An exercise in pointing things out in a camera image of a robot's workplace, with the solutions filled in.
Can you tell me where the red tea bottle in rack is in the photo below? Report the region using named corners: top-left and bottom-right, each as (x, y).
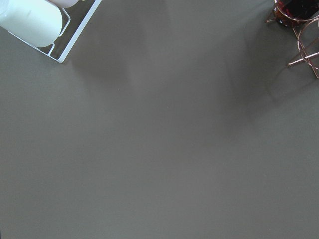
top-left (274, 0), bottom-right (319, 27)

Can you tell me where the pale green cup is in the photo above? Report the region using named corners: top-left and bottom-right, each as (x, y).
top-left (0, 0), bottom-right (63, 47)

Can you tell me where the white wire cup rack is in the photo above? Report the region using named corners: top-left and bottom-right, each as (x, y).
top-left (8, 0), bottom-right (100, 63)

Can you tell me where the copper wire bottle rack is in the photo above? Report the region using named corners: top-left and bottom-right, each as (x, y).
top-left (265, 3), bottom-right (319, 78)

